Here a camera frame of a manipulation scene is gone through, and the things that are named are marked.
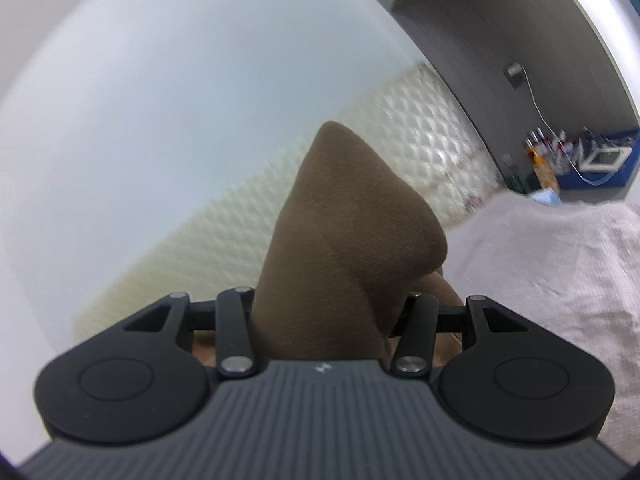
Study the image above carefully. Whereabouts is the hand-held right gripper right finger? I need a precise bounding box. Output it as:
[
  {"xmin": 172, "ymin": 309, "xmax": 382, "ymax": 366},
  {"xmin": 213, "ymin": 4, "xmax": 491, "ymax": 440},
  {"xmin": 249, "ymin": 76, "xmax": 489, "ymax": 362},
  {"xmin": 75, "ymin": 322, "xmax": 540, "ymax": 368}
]
[{"xmin": 387, "ymin": 290, "xmax": 531, "ymax": 378}]

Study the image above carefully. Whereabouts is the white box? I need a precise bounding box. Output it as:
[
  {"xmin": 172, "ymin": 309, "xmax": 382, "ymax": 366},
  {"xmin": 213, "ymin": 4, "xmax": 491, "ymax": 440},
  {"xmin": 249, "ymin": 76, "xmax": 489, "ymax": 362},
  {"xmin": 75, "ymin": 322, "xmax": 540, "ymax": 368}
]
[{"xmin": 582, "ymin": 147, "xmax": 633, "ymax": 173}]

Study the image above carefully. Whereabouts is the brown zip hoodie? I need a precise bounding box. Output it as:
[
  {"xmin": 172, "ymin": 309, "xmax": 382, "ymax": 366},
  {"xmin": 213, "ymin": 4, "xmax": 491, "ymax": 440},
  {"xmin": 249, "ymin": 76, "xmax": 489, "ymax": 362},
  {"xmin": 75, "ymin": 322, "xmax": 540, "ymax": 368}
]
[{"xmin": 192, "ymin": 120, "xmax": 466, "ymax": 368}]

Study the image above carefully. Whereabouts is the white bed sheet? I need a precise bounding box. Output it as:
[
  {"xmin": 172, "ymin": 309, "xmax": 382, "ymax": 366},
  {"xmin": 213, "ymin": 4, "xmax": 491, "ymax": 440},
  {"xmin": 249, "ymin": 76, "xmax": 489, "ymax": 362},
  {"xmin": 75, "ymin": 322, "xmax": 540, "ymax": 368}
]
[{"xmin": 435, "ymin": 194, "xmax": 640, "ymax": 466}]

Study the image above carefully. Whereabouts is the cream quilted headboard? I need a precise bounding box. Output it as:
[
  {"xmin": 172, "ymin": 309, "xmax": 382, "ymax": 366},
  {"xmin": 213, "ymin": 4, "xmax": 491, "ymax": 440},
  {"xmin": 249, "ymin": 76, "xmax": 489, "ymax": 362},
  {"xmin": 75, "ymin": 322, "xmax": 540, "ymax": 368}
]
[{"xmin": 72, "ymin": 60, "xmax": 503, "ymax": 341}]

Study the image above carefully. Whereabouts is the white cable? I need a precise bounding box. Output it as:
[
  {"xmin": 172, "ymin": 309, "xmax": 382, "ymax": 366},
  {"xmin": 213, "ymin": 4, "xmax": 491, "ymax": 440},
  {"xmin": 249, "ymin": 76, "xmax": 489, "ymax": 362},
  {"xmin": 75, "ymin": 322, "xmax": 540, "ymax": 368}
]
[{"xmin": 520, "ymin": 67, "xmax": 608, "ymax": 183}]

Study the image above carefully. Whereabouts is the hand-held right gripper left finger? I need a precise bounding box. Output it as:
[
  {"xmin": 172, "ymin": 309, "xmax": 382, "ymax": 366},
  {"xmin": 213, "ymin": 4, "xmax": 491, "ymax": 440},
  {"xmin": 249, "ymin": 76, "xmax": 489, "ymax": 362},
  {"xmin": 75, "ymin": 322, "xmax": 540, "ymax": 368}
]
[{"xmin": 122, "ymin": 286, "xmax": 258, "ymax": 378}]

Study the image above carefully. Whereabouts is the yellow packet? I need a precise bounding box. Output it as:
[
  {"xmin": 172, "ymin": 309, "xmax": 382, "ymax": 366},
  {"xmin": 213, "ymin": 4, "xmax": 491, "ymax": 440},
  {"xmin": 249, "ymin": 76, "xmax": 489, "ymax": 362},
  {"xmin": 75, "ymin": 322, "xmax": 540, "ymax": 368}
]
[{"xmin": 535, "ymin": 162, "xmax": 561, "ymax": 193}]

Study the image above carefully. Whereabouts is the blue desk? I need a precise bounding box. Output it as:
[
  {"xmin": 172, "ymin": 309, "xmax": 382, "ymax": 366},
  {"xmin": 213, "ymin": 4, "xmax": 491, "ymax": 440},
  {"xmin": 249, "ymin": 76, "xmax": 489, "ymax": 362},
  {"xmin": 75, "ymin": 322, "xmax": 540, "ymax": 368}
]
[{"xmin": 520, "ymin": 127, "xmax": 640, "ymax": 202}]

